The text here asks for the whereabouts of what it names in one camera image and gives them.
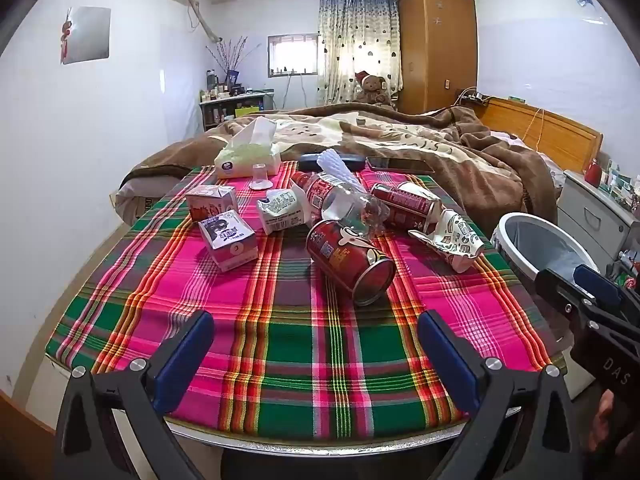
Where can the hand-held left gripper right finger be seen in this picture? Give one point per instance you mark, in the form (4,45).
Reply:
(445,355)

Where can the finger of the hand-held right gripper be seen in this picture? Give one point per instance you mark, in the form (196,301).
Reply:
(595,280)
(555,287)

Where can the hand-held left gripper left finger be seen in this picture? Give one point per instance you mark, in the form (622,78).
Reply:
(185,355)

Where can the white trash bin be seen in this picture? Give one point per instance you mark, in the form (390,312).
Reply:
(540,245)

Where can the crushed printed paper cup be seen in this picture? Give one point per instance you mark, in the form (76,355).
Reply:
(450,242)

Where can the purple milk carton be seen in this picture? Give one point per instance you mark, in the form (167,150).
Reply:
(230,245)

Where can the red drink can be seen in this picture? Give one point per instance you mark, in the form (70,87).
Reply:
(345,260)
(400,205)

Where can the red white milk carton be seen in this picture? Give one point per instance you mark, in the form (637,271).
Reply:
(210,202)

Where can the clear plastic bottle red label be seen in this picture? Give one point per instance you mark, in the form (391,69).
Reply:
(350,207)

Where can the white foam net sleeve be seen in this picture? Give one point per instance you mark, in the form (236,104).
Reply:
(336,165)

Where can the person's right hand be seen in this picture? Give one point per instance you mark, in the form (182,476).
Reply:
(600,422)

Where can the pile of colourful bags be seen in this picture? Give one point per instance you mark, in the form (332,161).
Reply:
(625,267)

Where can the grey drawer cabinet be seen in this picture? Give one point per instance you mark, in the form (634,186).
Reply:
(590,210)

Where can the pile of small boxes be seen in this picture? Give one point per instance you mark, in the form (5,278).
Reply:
(617,182)

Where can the plaid tablecloth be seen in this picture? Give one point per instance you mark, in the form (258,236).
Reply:
(300,350)

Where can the pink bed sheet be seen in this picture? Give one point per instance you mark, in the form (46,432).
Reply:
(515,142)

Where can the wooden headboard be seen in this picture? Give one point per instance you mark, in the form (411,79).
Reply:
(550,135)

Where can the brown beige blanket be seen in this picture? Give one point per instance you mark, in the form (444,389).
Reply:
(450,160)

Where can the white green crushed carton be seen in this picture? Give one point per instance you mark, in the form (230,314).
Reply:
(280,210)

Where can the small clear plastic cup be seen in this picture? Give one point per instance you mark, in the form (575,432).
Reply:
(259,177)

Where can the black smartphone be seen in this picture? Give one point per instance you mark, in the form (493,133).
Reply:
(400,164)

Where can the tissue pack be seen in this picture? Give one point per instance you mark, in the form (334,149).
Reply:
(245,160)

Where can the power strip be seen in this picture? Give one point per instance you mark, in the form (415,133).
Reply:
(472,96)

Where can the dark blue glasses case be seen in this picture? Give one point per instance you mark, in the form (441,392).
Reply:
(310,161)

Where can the shelf with bottles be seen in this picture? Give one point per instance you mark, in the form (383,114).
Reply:
(235,102)

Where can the wooden wardrobe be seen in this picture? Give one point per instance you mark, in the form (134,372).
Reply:
(435,50)

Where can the brown teddy bear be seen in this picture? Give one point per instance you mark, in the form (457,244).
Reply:
(372,87)

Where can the vase with branches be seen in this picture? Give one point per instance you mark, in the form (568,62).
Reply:
(231,76)

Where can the small window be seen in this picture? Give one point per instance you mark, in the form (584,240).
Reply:
(292,55)

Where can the patterned curtain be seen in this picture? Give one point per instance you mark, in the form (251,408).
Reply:
(350,35)

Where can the air conditioner pipe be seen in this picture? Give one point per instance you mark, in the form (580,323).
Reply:
(200,17)

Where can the blue wall sticker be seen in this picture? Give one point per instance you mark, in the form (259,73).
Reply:
(587,5)

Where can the silver wall mirror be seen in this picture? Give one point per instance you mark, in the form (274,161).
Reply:
(87,35)

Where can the red wall ornament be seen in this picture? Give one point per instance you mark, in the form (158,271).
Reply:
(65,35)

